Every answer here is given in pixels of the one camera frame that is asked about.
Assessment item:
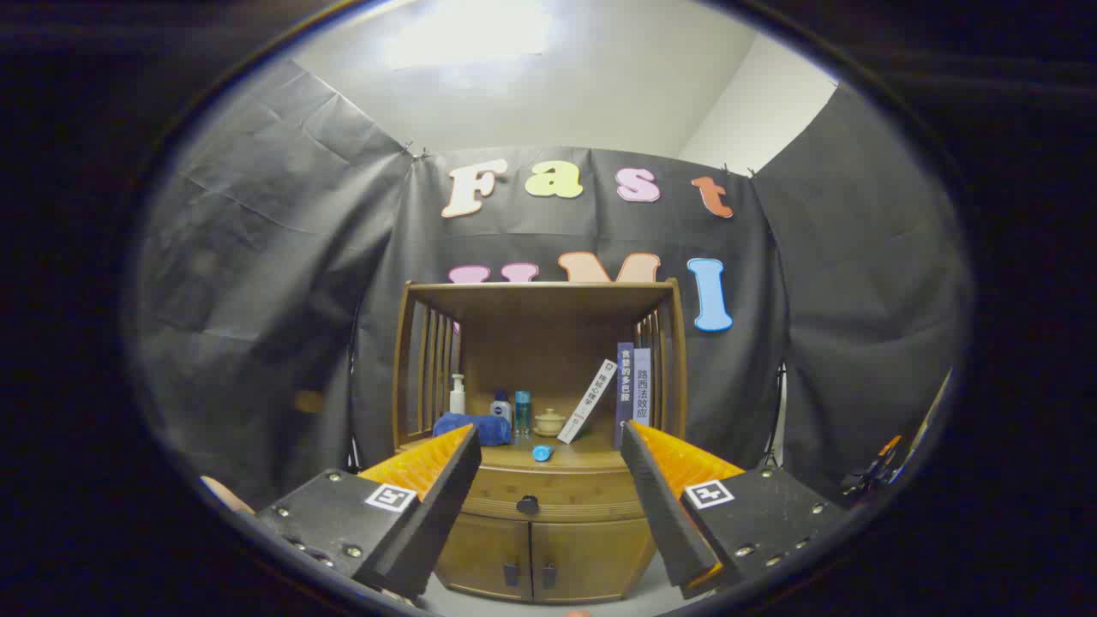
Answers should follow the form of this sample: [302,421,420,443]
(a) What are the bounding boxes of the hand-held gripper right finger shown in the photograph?
[620,420,849,601]

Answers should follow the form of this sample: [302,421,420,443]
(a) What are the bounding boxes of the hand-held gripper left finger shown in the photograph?
[255,422,483,601]

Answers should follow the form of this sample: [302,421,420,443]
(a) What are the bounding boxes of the wooden drawer with black knob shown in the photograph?
[459,467,656,522]

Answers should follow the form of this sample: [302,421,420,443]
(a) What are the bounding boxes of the wooden cabinet door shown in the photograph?
[435,512,532,601]
[531,518,656,603]

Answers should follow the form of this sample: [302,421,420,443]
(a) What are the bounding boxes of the wooden countertop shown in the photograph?
[399,433,631,470]

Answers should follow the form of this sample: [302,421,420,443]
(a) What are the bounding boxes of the wooden cabinet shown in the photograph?
[393,279,689,605]

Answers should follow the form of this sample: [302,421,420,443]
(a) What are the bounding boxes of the blue folded towel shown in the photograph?
[433,412,513,447]

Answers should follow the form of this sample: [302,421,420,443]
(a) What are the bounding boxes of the dark blue book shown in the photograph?
[614,343,635,450]

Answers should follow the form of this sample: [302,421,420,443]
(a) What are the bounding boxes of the pale lavender book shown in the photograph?
[632,347,652,428]

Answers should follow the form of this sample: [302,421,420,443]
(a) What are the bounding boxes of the white book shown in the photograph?
[557,359,618,445]

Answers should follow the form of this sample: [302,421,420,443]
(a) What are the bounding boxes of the black orange device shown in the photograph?
[842,435,902,500]

